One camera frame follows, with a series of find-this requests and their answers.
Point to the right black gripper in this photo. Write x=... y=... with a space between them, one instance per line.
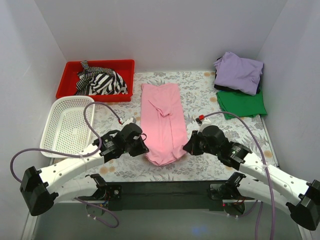
x=191 y=145

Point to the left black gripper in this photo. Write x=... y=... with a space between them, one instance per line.
x=139 y=148

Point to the pink t shirt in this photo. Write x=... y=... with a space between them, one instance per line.
x=162 y=120

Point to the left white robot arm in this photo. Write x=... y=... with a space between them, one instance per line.
x=58 y=174

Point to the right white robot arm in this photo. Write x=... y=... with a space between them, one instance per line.
x=302 y=197

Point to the floral table mat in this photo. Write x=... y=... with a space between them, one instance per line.
x=198 y=97

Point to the folded green shirt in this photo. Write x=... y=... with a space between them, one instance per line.
x=241 y=104

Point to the white plastic basket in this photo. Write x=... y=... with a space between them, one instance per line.
x=65 y=130

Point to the black white striped shirt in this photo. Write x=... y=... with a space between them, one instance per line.
x=99 y=81

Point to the folded purple shirt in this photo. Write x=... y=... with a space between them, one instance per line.
x=237 y=72

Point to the red plastic bin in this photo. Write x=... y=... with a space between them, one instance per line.
x=125 y=67

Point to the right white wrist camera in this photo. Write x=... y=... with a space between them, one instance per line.
x=203 y=122

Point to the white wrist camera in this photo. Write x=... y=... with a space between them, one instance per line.
x=203 y=122
x=128 y=121

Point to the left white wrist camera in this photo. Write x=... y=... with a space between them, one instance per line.
x=128 y=121

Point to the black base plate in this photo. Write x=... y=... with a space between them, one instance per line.
x=166 y=195

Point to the aluminium rail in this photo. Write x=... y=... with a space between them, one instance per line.
x=42 y=198

